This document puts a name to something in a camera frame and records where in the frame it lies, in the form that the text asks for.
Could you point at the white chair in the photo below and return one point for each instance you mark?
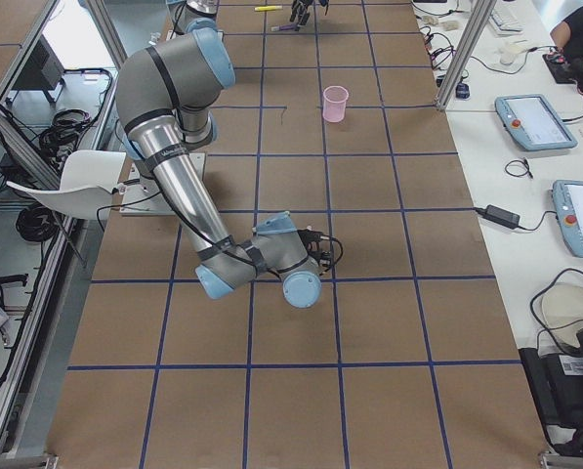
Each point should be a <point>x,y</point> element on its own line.
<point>87,181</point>

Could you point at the teach pendant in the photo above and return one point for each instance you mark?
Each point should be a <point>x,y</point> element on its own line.
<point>533,123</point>
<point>567,196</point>

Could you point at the black power brick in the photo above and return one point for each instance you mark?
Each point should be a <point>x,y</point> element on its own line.
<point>499,216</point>

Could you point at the aluminium post right side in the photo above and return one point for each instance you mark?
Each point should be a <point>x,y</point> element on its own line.
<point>466,45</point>

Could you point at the yellow marker pen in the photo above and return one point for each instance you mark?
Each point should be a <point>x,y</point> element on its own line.
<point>268,8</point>

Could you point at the lower teach pendant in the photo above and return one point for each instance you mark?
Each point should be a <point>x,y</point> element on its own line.
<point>567,196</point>

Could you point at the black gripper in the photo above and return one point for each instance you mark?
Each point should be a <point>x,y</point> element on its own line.
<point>321,270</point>
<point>301,15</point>

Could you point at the upper teach pendant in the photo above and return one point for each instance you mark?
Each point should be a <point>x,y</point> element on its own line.
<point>533,123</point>

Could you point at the pink mesh cup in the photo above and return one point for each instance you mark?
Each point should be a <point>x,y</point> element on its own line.
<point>335,99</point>

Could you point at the purple marker pen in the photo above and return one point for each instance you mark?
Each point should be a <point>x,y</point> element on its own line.
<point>285,27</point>

